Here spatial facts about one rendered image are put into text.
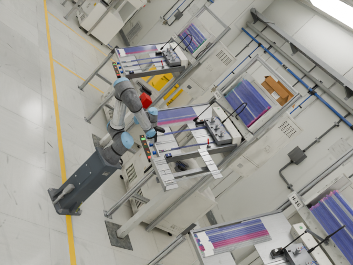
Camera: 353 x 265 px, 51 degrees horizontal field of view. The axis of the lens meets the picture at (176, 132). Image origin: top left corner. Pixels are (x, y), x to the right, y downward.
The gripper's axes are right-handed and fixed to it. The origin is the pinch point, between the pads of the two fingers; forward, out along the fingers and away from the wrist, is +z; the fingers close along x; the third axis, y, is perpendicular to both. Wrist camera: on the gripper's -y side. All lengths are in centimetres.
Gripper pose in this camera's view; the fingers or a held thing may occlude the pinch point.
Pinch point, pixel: (154, 143)
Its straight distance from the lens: 308.7
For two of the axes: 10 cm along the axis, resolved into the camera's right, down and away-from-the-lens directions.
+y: -9.5, 1.5, -2.7
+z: -0.5, 7.9, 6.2
